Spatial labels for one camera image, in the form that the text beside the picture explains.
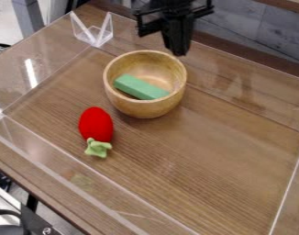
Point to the black table clamp mount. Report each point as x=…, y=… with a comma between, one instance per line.
x=35, y=224

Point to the clear acrylic enclosure wall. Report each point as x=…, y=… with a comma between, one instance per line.
x=208, y=170

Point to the light brown wooden bowl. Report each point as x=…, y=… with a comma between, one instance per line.
x=159, y=69

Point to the green rectangular block stick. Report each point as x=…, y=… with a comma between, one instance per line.
x=138, y=88

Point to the grey cabinet leg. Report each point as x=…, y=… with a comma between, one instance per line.
x=28, y=15

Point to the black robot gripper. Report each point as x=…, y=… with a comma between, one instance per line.
x=172, y=17

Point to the red plush strawberry toy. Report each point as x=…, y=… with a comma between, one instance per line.
x=96, y=130

